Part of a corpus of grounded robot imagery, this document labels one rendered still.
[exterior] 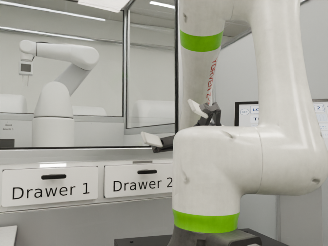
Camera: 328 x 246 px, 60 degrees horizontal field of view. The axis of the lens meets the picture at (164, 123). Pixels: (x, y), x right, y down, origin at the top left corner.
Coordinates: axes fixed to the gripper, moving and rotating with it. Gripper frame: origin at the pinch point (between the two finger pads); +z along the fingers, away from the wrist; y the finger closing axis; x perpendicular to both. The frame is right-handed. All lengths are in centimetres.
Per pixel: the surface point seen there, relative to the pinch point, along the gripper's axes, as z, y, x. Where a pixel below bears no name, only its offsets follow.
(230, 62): -214, 1, 130
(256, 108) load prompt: -74, -11, 19
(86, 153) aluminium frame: -16.1, 40.0, 16.4
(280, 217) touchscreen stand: -78, 4, -25
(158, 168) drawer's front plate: -38.4, 27.9, 6.1
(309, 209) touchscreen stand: -80, -7, -27
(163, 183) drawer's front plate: -41, 30, 1
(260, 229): -213, 53, -26
